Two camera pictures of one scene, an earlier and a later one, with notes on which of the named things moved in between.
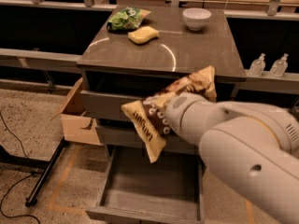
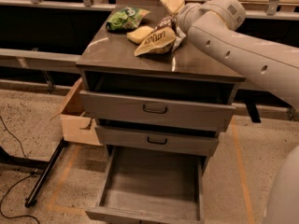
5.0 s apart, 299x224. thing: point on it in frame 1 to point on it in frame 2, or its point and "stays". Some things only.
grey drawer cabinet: (138, 51) stays
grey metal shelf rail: (40, 60) stays
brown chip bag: (148, 116) to (163, 39)
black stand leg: (33, 198) stays
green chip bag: (126, 19) stays
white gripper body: (177, 110) to (186, 16)
